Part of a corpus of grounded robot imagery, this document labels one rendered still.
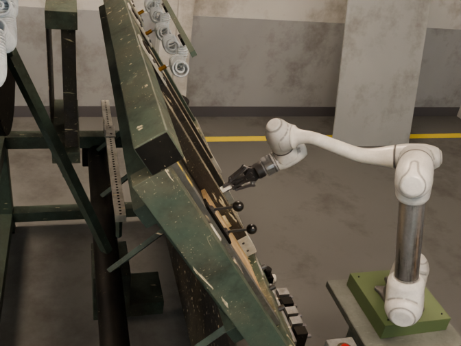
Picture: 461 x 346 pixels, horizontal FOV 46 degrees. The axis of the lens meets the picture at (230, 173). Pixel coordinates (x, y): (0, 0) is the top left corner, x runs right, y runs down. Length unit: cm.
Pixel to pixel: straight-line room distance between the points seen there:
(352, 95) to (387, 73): 45
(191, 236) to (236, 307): 36
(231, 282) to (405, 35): 461
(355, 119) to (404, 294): 365
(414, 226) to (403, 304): 35
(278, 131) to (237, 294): 77
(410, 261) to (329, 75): 417
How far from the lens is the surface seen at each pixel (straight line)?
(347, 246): 440
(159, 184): 145
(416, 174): 210
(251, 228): 190
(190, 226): 156
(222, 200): 240
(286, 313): 262
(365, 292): 274
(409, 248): 231
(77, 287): 373
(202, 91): 585
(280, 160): 239
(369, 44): 580
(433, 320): 276
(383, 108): 601
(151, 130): 141
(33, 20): 544
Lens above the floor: 258
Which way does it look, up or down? 31 degrees down
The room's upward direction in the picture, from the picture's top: 9 degrees clockwise
